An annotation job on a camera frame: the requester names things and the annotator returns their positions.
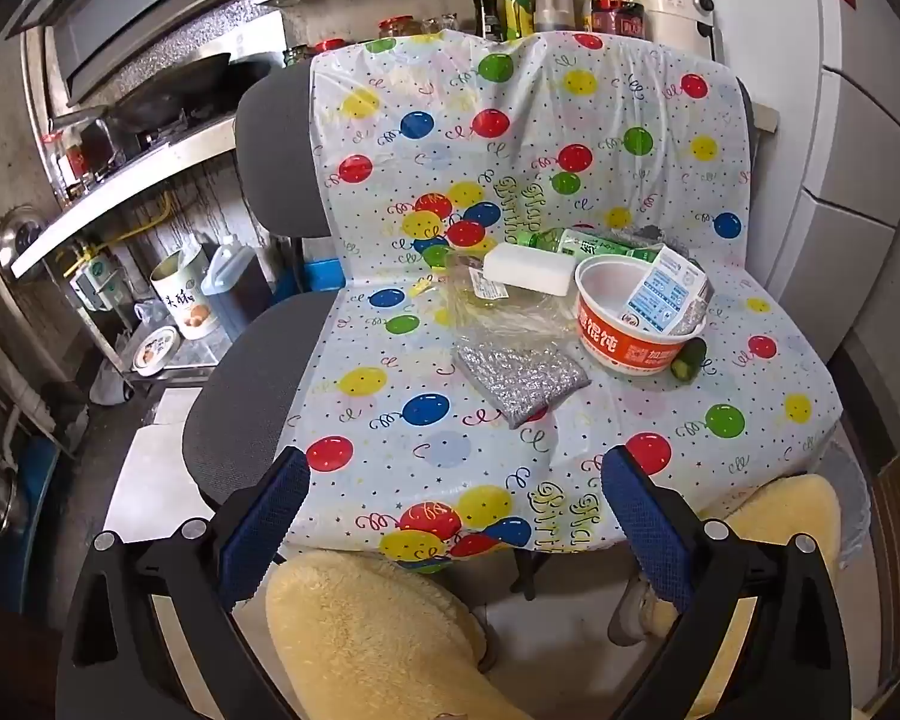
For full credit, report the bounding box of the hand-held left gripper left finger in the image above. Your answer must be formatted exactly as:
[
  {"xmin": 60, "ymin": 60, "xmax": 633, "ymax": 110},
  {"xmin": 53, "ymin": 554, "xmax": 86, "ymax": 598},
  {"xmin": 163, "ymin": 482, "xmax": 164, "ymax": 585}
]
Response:
[{"xmin": 56, "ymin": 446, "xmax": 312, "ymax": 720}]

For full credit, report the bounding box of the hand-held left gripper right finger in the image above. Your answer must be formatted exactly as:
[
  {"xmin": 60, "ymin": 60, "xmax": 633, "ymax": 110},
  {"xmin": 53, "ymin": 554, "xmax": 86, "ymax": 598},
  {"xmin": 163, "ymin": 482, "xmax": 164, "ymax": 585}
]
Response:
[{"xmin": 602, "ymin": 445, "xmax": 853, "ymax": 720}]

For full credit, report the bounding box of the silver glitter scouring cloth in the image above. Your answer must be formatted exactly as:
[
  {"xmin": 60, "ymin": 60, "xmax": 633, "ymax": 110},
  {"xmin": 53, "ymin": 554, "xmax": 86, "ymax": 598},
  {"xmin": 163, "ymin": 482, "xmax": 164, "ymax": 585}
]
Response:
[{"xmin": 454, "ymin": 341, "xmax": 593, "ymax": 428}]

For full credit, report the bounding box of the white shoe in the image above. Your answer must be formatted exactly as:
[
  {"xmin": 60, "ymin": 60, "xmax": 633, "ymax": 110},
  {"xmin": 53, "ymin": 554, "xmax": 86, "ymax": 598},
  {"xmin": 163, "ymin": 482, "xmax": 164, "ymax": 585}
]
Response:
[{"xmin": 607, "ymin": 570, "xmax": 680, "ymax": 646}]

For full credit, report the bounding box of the person's right leg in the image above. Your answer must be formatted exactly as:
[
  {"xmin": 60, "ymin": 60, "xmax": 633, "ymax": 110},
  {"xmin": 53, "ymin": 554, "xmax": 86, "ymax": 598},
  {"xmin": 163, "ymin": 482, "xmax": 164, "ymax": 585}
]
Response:
[{"xmin": 675, "ymin": 472, "xmax": 845, "ymax": 698}]

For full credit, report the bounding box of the person's leg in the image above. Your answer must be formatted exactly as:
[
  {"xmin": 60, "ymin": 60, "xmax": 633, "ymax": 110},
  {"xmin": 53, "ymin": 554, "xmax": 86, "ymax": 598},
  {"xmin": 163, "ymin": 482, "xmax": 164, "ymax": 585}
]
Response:
[
  {"xmin": 675, "ymin": 472, "xmax": 845, "ymax": 698},
  {"xmin": 265, "ymin": 549, "xmax": 541, "ymax": 720}
]

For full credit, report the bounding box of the person's left leg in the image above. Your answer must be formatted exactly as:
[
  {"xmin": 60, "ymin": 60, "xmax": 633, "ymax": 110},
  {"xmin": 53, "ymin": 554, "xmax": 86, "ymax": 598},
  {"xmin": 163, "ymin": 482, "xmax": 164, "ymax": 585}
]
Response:
[{"xmin": 265, "ymin": 549, "xmax": 541, "ymax": 720}]

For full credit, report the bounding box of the green cucumber piece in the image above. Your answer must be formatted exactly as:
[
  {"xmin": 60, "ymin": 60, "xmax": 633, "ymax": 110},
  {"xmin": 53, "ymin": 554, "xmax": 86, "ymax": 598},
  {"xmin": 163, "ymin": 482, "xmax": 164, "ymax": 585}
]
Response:
[{"xmin": 670, "ymin": 337, "xmax": 708, "ymax": 380}]

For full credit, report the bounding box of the red and white paper bowl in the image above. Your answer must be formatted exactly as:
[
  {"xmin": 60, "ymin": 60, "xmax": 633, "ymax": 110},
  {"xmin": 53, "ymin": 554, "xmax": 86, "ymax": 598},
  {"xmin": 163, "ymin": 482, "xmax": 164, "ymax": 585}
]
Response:
[{"xmin": 574, "ymin": 255, "xmax": 713, "ymax": 376}]

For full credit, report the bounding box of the grey mesh bin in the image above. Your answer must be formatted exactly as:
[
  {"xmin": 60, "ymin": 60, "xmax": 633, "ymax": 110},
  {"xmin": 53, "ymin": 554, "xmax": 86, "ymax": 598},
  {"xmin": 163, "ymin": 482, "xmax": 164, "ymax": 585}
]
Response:
[{"xmin": 825, "ymin": 435, "xmax": 871, "ymax": 563}]

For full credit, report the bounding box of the brown oil jug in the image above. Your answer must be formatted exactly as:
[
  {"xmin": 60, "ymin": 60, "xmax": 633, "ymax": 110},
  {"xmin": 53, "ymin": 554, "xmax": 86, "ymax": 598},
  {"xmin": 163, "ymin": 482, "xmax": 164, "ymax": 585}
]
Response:
[{"xmin": 201, "ymin": 236, "xmax": 275, "ymax": 342}]

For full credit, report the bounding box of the white round tin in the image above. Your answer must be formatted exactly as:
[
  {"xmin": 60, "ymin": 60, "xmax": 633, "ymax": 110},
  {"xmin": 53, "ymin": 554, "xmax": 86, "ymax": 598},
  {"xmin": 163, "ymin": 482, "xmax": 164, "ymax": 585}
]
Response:
[{"xmin": 150, "ymin": 251, "xmax": 222, "ymax": 342}]

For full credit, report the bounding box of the white and blue carton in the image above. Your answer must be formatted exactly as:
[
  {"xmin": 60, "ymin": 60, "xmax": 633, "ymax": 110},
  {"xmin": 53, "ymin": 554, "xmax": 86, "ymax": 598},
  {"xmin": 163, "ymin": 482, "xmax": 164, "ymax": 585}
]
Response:
[{"xmin": 628, "ymin": 244, "xmax": 713, "ymax": 335}]

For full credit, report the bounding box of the clear plastic bag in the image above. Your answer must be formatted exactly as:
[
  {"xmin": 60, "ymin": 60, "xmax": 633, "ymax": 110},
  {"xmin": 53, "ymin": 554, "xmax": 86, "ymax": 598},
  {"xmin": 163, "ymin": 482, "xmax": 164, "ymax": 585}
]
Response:
[{"xmin": 442, "ymin": 251, "xmax": 582, "ymax": 353}]

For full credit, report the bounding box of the blue crate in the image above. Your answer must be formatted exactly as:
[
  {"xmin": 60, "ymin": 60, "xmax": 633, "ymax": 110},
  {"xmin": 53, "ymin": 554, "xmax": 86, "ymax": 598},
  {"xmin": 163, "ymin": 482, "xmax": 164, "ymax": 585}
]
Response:
[{"xmin": 300, "ymin": 259, "xmax": 346, "ymax": 293}]

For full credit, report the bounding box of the white foam block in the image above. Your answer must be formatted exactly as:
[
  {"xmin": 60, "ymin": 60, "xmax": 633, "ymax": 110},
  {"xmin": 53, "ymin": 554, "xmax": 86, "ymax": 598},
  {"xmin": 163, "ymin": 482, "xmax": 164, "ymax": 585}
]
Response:
[{"xmin": 482, "ymin": 242, "xmax": 577, "ymax": 297}]

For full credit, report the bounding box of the green plastic bottle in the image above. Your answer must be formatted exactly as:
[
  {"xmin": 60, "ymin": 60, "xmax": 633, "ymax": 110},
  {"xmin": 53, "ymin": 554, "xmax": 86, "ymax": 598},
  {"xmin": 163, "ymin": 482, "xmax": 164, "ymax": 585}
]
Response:
[{"xmin": 514, "ymin": 227, "xmax": 665, "ymax": 263}]

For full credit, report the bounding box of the yellow gas pipe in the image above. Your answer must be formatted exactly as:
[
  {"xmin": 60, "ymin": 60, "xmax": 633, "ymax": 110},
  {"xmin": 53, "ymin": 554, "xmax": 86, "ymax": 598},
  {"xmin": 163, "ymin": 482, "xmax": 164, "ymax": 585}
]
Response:
[{"xmin": 64, "ymin": 195, "xmax": 173, "ymax": 271}]

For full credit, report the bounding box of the steel kitchen counter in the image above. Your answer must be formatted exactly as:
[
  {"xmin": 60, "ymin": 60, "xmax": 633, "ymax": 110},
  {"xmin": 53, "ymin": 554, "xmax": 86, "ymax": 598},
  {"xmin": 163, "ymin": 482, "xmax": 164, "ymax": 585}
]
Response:
[{"xmin": 11, "ymin": 116, "xmax": 241, "ymax": 278}]

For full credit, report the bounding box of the black office chair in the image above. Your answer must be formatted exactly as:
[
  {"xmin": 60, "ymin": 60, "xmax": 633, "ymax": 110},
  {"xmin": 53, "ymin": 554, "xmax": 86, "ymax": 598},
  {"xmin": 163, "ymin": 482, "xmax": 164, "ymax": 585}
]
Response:
[{"xmin": 182, "ymin": 60, "xmax": 758, "ymax": 601}]

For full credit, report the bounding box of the balloon printed plastic cloth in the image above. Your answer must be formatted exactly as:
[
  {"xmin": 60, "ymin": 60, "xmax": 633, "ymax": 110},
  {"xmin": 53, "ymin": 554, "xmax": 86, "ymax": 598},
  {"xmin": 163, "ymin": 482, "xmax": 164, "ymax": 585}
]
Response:
[{"xmin": 274, "ymin": 34, "xmax": 848, "ymax": 563}]

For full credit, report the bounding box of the black wok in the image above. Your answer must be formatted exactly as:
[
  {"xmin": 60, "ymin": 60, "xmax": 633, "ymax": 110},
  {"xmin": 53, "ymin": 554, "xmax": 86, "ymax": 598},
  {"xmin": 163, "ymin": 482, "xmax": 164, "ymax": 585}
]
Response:
[{"xmin": 109, "ymin": 52, "xmax": 233, "ymax": 128}]

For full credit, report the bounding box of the white refrigerator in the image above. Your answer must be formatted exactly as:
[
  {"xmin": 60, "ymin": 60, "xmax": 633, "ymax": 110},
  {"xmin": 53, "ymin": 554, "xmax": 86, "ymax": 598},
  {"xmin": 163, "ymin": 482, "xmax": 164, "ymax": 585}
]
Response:
[{"xmin": 682, "ymin": 0, "xmax": 900, "ymax": 361}]

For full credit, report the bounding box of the dark red jar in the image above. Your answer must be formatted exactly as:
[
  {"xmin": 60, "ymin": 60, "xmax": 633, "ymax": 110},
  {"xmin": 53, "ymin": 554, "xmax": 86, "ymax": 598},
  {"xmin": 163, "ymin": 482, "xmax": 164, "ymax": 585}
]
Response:
[{"xmin": 591, "ymin": 4, "xmax": 646, "ymax": 42}]

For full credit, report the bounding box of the white kitchen appliance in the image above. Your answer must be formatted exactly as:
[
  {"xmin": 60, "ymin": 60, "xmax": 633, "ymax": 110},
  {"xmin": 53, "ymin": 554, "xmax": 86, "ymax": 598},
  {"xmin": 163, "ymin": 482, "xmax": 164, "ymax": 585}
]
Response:
[{"xmin": 637, "ymin": 0, "xmax": 723, "ymax": 61}]

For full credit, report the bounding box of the steel range hood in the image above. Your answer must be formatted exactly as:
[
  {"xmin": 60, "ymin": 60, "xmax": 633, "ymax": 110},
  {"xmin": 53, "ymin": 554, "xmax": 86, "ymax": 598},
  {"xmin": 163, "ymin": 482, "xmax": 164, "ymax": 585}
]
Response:
[{"xmin": 7, "ymin": 0, "xmax": 271, "ymax": 102}]

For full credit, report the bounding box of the brown vinegar jug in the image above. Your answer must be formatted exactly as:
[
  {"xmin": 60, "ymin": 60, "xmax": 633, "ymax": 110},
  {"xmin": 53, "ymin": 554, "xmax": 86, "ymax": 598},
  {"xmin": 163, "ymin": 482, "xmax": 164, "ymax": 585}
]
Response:
[{"xmin": 534, "ymin": 0, "xmax": 578, "ymax": 35}]

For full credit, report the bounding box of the dark soy sauce bottle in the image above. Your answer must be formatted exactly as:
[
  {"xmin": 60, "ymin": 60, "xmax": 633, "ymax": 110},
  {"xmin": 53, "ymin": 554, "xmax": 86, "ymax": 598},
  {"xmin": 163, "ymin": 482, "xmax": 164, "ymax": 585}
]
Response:
[{"xmin": 471, "ymin": 0, "xmax": 502, "ymax": 42}]

